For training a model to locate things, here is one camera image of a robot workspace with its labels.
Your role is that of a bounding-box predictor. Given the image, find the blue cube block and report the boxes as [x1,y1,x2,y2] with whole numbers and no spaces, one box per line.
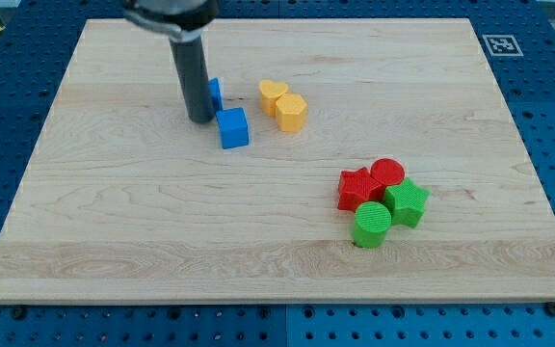
[216,107,250,149]

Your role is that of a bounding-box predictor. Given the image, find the yellow hexagon block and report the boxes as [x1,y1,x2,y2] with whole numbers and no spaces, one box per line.
[276,93,307,132]

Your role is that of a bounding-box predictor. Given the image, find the red star block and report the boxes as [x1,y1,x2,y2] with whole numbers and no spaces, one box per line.
[337,167,385,212]

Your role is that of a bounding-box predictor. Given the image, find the yellow heart block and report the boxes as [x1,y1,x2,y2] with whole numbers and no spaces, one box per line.
[258,79,289,117]

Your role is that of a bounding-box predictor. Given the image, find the green cylinder block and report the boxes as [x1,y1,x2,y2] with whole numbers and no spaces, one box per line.
[352,201,392,249]

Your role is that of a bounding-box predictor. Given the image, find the red cylinder block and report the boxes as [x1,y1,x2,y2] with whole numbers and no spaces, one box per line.
[370,158,406,186]

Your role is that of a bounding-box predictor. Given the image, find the blue block behind tool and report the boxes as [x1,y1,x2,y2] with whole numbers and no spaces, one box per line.
[209,78,224,112]

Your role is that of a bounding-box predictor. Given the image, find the green star block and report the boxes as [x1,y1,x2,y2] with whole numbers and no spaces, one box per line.
[383,177,430,228]

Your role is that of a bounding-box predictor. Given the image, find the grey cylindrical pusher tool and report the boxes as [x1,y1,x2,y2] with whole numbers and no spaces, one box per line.
[170,37,215,124]

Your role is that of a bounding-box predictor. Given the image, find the wooden board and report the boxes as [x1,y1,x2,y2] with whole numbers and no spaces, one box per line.
[0,18,555,306]

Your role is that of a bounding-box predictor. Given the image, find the white fiducial marker tag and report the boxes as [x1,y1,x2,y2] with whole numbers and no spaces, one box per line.
[483,34,523,57]

